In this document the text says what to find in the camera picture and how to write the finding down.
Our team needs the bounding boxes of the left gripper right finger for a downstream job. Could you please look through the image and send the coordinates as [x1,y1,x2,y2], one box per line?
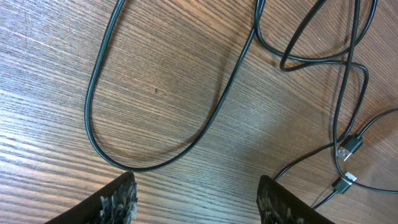
[256,175,333,224]

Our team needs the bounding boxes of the thick black USB cable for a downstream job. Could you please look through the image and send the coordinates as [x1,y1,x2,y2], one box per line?
[84,0,379,173]

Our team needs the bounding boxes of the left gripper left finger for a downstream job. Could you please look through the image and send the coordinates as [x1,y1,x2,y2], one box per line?
[46,172,137,224]

